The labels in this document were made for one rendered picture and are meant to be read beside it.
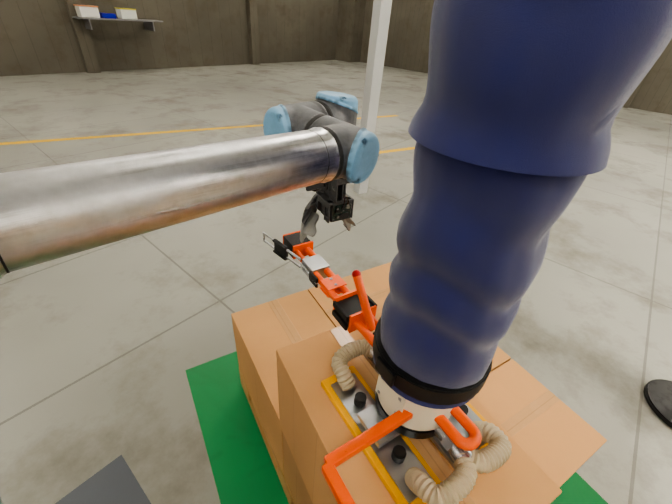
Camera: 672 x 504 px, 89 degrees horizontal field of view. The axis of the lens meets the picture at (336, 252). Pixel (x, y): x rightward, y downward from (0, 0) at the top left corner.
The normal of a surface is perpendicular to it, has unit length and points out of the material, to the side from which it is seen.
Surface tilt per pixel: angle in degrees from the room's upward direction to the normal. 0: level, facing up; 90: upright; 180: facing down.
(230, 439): 0
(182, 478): 0
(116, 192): 58
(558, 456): 0
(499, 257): 79
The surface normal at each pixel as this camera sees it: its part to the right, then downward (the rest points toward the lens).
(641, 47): 0.22, 0.58
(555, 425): 0.07, -0.82
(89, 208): 0.72, 0.16
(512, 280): 0.37, 0.33
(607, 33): -0.03, 0.37
